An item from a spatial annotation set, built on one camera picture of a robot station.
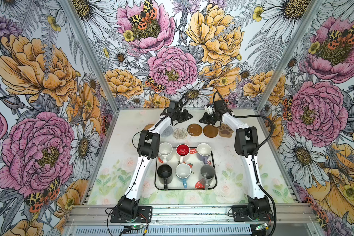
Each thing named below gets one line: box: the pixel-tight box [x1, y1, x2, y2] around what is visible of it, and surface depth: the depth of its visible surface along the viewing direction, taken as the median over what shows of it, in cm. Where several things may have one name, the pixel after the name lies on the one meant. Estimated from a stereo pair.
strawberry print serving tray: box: [154, 147, 218, 191], surface depth 87 cm
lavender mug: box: [196, 142, 212, 165], surface depth 92 cm
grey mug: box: [200, 164, 216, 191], surface depth 81 cm
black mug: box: [157, 164, 173, 191], surface depth 82 cm
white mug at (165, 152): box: [158, 142, 174, 164], surface depth 91 cm
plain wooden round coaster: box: [203, 124, 219, 139], surface depth 110 cm
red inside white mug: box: [176, 143, 191, 164], surface depth 91 cm
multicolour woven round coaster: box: [172, 127, 188, 141], surface depth 108 cm
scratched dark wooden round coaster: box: [187, 123, 203, 137], surface depth 111 cm
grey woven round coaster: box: [160, 125, 174, 138], surface depth 109 cm
